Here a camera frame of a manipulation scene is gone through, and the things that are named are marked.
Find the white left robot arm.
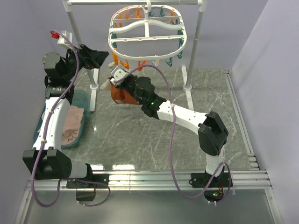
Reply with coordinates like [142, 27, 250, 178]
[22, 44, 109, 188]

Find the white oval clip hanger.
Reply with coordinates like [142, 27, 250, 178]
[108, 1, 187, 65]

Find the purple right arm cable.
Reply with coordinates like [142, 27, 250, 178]
[114, 64, 234, 204]

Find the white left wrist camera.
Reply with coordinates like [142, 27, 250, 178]
[50, 30, 72, 48]

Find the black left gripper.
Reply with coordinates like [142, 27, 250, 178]
[63, 44, 109, 81]

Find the teal clip right side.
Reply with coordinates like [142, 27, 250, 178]
[177, 51, 183, 59]

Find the white clothes rack frame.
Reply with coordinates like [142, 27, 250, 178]
[63, 0, 207, 110]

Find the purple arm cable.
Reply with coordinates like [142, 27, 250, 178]
[30, 29, 111, 207]
[114, 64, 234, 204]

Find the teal clip front right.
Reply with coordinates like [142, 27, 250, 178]
[165, 57, 173, 67]

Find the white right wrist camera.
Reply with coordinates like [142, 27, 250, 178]
[110, 66, 127, 85]

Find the aluminium mounting rail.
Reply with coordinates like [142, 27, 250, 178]
[25, 169, 273, 192]

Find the teal plastic laundry basket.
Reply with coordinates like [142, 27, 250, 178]
[32, 90, 88, 150]

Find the pink cloth in basket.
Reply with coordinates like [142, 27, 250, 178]
[61, 105, 84, 145]

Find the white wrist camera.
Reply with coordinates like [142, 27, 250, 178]
[110, 66, 127, 85]
[50, 30, 72, 48]

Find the orange and beige underwear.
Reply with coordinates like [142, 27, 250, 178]
[100, 62, 141, 106]

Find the teal clip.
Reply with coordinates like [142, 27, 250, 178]
[165, 57, 173, 67]
[177, 51, 183, 59]

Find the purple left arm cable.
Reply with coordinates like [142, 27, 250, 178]
[30, 29, 111, 207]

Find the orange clip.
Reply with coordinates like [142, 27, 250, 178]
[112, 53, 130, 70]
[138, 61, 147, 71]

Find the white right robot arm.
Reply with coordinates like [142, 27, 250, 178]
[111, 75, 228, 187]

